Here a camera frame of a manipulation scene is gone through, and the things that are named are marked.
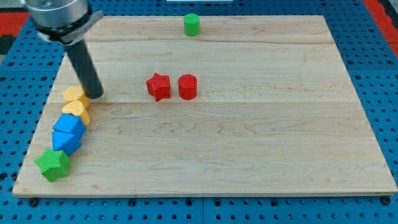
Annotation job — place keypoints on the blue cube block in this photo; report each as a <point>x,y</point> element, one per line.
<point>71,124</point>

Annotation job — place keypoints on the yellow hexagon block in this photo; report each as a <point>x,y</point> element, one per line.
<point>76,93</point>

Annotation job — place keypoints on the green star block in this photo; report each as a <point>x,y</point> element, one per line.
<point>53,164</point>

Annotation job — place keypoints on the blue triangle block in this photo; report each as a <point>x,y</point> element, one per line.
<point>66,142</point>

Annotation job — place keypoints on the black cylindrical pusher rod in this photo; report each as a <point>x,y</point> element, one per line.
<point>85,70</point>

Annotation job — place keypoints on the green cylinder block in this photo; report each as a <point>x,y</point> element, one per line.
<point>191,24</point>

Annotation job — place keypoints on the yellow heart block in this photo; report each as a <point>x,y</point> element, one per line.
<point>78,109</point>

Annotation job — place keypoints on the red cylinder block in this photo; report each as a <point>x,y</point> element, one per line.
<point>187,86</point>

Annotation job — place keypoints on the red star block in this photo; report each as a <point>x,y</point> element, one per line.
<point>159,86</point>

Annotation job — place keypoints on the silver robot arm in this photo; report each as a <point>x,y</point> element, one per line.
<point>62,21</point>

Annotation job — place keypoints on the wooden board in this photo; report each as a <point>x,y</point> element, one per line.
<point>276,115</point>

